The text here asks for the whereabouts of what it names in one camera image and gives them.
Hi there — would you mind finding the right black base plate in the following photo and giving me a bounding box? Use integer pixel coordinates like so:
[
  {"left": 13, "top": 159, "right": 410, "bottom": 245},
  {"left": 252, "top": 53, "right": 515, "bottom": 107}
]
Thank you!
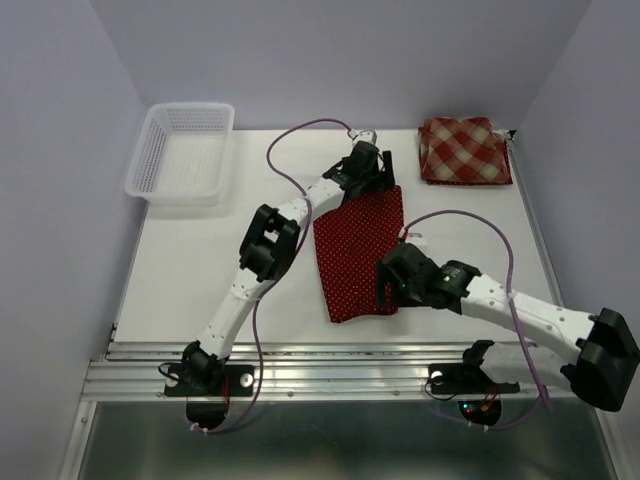
[{"left": 429, "top": 363, "right": 520, "bottom": 395}]

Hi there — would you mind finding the red polka dot skirt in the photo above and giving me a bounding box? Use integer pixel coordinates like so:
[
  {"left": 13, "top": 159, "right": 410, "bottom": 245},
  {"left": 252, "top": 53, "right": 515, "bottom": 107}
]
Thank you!
[{"left": 419, "top": 138, "right": 513, "bottom": 186}]

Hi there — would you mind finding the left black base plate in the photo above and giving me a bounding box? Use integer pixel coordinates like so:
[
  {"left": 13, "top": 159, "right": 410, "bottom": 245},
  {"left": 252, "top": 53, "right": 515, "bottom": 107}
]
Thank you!
[{"left": 158, "top": 362, "right": 255, "bottom": 398}]

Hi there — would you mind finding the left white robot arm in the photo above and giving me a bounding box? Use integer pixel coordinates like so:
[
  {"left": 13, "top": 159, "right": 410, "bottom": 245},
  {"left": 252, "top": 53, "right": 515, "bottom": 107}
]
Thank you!
[{"left": 179, "top": 130, "right": 395, "bottom": 394}]

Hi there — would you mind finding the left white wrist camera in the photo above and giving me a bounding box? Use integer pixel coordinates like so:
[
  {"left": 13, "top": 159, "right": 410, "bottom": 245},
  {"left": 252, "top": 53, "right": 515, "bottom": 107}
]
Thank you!
[{"left": 347, "top": 129, "right": 378, "bottom": 146}]

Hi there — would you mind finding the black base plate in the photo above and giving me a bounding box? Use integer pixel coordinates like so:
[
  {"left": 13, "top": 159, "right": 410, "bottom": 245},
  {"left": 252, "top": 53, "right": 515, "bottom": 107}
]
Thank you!
[
  {"left": 158, "top": 362, "right": 255, "bottom": 398},
  {"left": 429, "top": 363, "right": 520, "bottom": 395}
]

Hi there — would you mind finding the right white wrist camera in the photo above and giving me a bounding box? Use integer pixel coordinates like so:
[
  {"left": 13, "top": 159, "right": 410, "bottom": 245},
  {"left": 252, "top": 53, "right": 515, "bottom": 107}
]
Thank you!
[{"left": 400, "top": 230, "right": 427, "bottom": 248}]

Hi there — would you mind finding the red plaid skirt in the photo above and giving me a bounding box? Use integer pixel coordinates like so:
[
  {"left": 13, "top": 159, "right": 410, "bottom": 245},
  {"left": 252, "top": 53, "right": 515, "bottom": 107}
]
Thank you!
[{"left": 418, "top": 117, "right": 513, "bottom": 186}]

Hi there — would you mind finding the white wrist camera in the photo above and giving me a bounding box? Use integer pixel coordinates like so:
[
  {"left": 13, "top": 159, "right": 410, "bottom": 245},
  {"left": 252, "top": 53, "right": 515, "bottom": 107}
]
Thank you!
[
  {"left": 400, "top": 230, "right": 427, "bottom": 248},
  {"left": 347, "top": 129, "right": 378, "bottom": 146}
]

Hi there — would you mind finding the white plastic basket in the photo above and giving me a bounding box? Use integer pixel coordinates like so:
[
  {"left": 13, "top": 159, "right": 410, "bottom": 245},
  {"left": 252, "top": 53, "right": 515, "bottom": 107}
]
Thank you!
[{"left": 124, "top": 102, "right": 235, "bottom": 207}]

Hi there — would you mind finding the aluminium rail frame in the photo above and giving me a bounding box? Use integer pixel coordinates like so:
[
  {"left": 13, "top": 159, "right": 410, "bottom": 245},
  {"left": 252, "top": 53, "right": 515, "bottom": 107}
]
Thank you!
[{"left": 61, "top": 129, "right": 639, "bottom": 479}]

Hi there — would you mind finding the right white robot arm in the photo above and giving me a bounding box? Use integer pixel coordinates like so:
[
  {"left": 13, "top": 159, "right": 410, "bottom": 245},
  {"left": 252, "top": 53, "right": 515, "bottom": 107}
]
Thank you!
[{"left": 376, "top": 243, "right": 639, "bottom": 412}]

